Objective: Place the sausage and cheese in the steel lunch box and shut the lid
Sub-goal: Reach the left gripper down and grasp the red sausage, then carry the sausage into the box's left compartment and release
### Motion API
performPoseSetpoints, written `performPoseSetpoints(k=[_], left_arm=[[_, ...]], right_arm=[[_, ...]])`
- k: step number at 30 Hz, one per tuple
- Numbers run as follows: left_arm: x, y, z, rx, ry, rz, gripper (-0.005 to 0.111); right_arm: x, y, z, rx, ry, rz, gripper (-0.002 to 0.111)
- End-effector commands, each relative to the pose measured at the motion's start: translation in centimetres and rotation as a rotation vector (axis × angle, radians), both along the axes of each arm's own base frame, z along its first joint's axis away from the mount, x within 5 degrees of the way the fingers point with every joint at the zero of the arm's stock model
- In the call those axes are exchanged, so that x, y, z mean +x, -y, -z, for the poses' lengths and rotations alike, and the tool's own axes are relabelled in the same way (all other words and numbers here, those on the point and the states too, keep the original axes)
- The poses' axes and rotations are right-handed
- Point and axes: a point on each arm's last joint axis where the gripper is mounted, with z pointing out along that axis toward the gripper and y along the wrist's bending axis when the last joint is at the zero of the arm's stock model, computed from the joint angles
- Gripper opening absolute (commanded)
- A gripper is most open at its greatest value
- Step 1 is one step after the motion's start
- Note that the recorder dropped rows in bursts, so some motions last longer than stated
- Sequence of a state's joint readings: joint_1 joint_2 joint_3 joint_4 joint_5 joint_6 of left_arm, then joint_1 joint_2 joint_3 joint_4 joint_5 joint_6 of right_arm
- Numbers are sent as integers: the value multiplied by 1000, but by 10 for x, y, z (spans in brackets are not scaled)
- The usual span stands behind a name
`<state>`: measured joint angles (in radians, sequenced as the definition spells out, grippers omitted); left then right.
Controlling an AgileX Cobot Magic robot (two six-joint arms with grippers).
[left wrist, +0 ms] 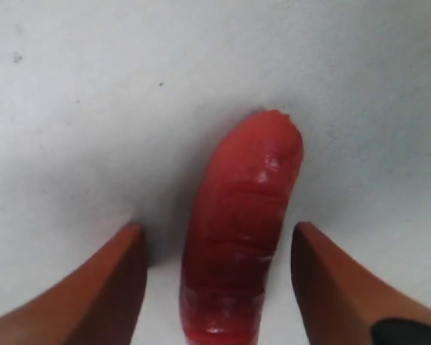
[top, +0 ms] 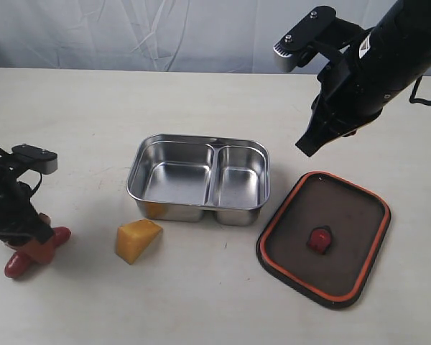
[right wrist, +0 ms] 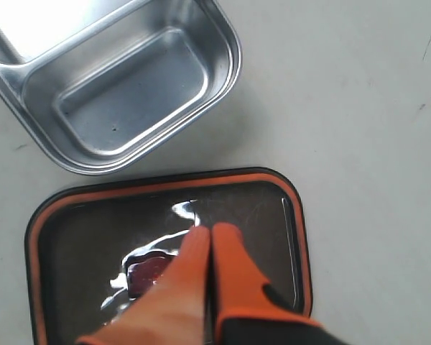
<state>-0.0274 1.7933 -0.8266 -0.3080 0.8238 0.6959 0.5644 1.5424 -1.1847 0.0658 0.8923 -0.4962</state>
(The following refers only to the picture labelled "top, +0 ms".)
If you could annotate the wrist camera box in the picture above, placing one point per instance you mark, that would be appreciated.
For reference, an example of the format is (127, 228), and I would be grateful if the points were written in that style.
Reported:
(35, 158)
(297, 47)

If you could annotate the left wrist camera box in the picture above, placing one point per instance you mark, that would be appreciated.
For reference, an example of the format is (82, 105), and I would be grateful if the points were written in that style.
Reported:
(35, 158)

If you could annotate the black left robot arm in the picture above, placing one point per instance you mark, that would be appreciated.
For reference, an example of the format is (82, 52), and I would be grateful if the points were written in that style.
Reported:
(11, 171)

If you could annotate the blue-grey backdrop cloth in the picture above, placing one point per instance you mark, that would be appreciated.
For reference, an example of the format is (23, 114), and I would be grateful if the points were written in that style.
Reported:
(164, 36)

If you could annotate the yellow toy cheese wedge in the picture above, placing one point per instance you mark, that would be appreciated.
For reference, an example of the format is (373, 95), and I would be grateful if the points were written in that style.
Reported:
(133, 238)

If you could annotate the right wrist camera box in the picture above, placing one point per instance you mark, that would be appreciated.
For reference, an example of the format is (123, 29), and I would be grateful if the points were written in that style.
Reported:
(297, 47)

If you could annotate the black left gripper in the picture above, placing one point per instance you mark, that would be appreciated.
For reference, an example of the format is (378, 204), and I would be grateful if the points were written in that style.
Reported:
(20, 224)

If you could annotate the dark transparent lunch box lid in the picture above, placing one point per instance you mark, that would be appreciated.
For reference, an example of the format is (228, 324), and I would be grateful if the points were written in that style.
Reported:
(324, 238)

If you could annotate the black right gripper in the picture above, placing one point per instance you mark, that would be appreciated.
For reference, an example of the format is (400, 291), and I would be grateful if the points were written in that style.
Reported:
(351, 96)

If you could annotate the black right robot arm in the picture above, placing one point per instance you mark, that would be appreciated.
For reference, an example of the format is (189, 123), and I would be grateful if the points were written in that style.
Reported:
(402, 39)

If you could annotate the red toy sausage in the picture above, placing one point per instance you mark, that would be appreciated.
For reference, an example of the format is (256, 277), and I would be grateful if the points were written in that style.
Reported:
(19, 262)

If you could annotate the stainless steel lunch box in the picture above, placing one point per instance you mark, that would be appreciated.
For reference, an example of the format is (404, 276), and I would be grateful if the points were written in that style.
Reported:
(177, 177)

